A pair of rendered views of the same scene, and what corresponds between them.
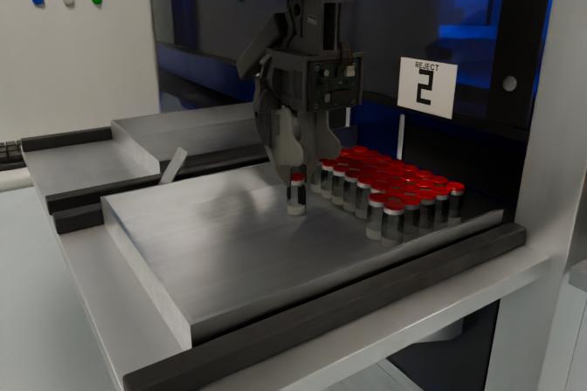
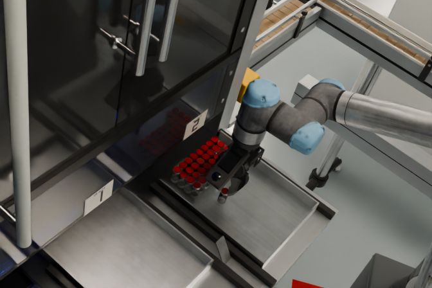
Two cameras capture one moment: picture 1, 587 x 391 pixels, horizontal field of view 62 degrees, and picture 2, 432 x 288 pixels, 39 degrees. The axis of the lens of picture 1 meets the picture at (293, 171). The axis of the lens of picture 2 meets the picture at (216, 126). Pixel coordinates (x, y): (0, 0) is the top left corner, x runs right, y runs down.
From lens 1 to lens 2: 171 cm
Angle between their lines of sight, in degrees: 95
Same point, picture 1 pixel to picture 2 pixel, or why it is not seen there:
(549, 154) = (229, 107)
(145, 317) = (304, 229)
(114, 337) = (314, 233)
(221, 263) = (270, 216)
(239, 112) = (56, 263)
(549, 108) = (230, 97)
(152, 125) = not seen: outside the picture
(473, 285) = not seen: hidden behind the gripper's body
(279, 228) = (238, 204)
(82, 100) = not seen: outside the picture
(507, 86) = (222, 101)
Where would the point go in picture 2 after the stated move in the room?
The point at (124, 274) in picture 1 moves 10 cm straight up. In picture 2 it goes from (288, 245) to (299, 223)
